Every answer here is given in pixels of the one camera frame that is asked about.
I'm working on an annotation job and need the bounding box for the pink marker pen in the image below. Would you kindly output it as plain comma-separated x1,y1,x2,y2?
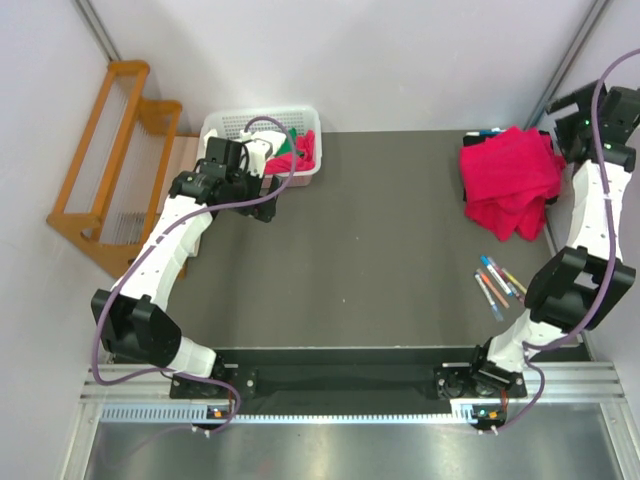
488,257,524,303

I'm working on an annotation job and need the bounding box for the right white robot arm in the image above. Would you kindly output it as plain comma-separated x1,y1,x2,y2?
466,81,639,396

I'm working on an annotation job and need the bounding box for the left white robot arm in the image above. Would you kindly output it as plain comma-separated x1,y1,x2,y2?
91,130,295,397

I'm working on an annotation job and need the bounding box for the grey marker pen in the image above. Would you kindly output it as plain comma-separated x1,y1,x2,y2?
474,272,504,322

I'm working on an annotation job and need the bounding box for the white plastic basket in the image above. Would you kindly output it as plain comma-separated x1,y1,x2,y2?
197,105,323,188

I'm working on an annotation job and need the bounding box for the red t-shirt on stack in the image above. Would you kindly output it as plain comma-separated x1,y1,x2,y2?
464,196,546,242

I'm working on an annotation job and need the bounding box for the slotted cable duct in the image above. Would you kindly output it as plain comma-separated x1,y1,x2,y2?
100,404,499,425

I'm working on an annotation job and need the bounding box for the orange wooden rack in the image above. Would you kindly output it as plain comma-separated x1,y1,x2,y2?
47,60,197,278

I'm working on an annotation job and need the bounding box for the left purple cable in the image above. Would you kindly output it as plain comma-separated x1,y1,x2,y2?
89,117,299,434

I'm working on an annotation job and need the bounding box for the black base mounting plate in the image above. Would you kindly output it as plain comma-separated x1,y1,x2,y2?
169,362,526,416

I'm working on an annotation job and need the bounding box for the blue marker pen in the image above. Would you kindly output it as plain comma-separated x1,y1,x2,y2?
481,256,514,297

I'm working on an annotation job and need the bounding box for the green shirt in basket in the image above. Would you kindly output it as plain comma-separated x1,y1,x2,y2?
276,128,299,157

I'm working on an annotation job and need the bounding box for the blue folded cloth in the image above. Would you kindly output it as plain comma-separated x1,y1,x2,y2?
465,128,504,137

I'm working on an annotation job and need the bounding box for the red t-shirt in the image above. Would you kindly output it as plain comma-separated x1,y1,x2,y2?
464,196,546,242
459,126,567,216

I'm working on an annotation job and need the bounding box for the orange marker pen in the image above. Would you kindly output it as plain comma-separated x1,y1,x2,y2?
476,269,509,309

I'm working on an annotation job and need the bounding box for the yellow marker pen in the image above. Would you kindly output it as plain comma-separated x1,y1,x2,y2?
502,268,527,295

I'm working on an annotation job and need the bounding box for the white shirt in basket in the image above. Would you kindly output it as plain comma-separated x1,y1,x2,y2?
198,127,286,160

